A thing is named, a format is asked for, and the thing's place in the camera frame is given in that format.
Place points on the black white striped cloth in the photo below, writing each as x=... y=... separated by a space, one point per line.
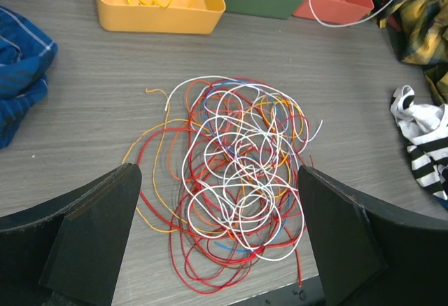
x=424 y=127

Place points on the yellow plaid cloth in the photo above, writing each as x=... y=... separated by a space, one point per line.
x=419 y=37

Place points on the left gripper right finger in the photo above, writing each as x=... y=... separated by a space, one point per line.
x=369 y=251

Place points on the dark blue plaid cloth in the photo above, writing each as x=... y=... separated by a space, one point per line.
x=26 y=54

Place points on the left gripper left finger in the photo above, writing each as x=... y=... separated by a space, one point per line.
x=69 y=250

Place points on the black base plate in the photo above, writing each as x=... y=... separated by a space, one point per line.
x=310 y=293

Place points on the yellow plastic bin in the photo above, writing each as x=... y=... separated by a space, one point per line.
x=160 y=16

